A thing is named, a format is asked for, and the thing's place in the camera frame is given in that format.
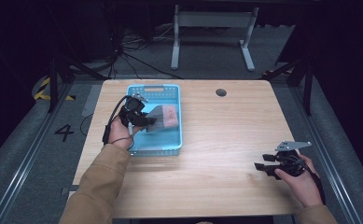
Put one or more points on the person's left hand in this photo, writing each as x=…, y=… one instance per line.
x=120, y=133

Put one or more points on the pink sponge block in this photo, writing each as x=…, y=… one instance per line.
x=171, y=115

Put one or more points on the blue perforated plastic basket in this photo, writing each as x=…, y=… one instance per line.
x=157, y=141

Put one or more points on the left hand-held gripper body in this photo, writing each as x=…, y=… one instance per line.
x=133, y=110

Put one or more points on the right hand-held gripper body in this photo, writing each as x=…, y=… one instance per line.
x=289, y=161

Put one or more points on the black metal stand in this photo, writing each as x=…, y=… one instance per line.
x=300, y=77
x=64, y=77

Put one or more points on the white metal table frame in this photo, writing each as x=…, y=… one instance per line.
x=213, y=21

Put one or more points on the person's right hand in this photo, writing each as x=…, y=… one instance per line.
x=303, y=186

